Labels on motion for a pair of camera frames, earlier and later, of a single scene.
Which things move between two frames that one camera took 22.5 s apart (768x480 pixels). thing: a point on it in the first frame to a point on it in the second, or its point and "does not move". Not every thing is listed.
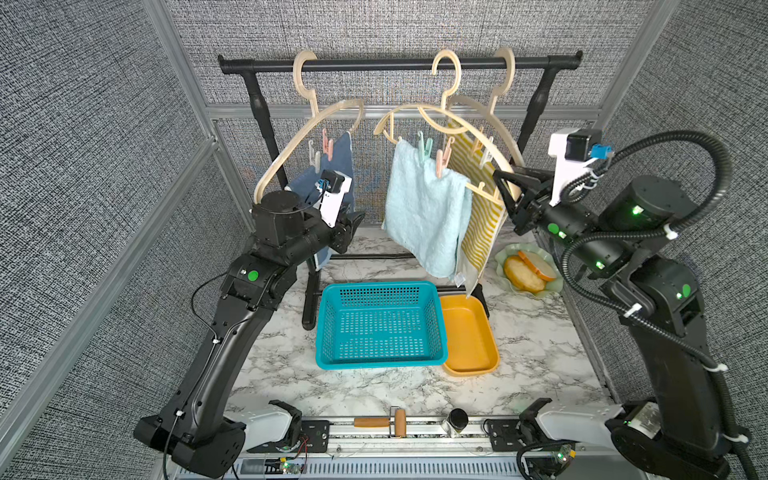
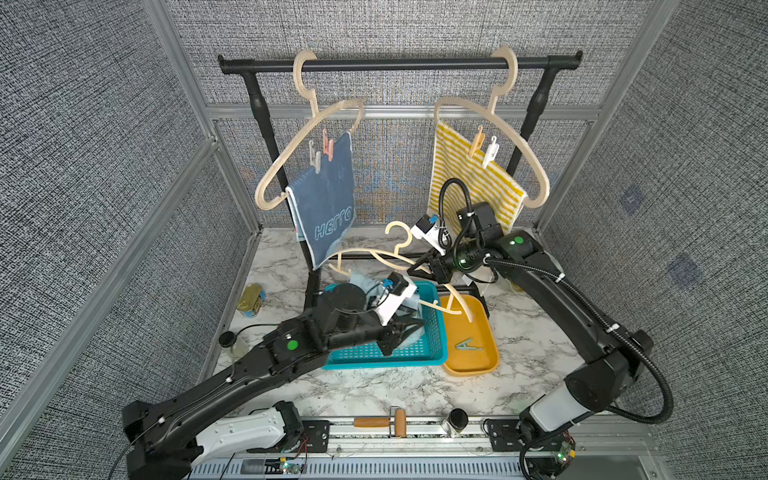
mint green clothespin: (424, 152) to (464, 345)
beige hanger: (511, 196) to (450, 309)
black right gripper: (543, 193) to (438, 264)
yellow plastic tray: (471, 343) does not move
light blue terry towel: (427, 217) to (372, 287)
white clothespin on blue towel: (314, 157) does not move
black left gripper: (343, 230) to (392, 333)
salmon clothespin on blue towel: (327, 145) does not move
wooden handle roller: (396, 422) does not move
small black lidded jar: (458, 418) does not move
